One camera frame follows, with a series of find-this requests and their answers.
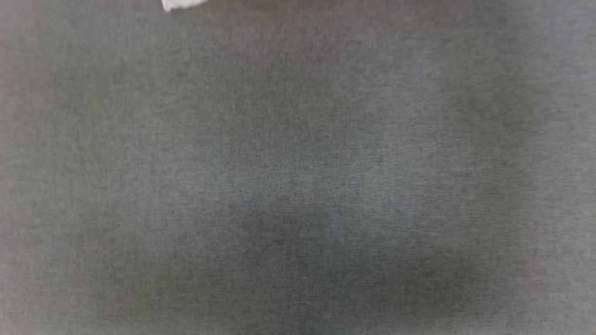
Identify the red and white jersey garment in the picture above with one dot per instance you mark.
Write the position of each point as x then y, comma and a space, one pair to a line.
179, 3

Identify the grey fabric surface cover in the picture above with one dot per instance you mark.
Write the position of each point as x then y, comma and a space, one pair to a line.
298, 177

